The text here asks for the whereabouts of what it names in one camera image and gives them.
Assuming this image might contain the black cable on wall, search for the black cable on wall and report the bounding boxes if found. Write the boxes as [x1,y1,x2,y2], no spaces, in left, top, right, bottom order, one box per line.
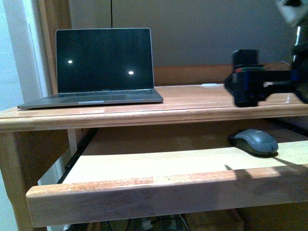
[109,0,114,29]

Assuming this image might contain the grey computer mouse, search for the grey computer mouse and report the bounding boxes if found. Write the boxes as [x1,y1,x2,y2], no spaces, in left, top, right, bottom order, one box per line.
[228,129,279,157]

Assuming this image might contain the wooden sliding keyboard tray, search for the wooden sliding keyboard tray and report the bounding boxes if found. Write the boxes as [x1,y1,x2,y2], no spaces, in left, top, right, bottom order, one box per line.
[26,120,308,228]

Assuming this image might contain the wooden desk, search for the wooden desk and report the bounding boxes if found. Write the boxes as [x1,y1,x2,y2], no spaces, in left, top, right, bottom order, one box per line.
[0,64,308,231]

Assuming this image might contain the black drawer slide rail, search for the black drawer slide rail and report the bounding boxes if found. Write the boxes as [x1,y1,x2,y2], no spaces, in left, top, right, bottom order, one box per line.
[57,128,98,184]

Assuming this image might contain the grey open laptop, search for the grey open laptop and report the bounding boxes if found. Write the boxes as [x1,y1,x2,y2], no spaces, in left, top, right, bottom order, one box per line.
[20,28,163,109]

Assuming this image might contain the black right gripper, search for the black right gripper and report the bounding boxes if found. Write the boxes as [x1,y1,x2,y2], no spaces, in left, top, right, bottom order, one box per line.
[224,50,298,107]

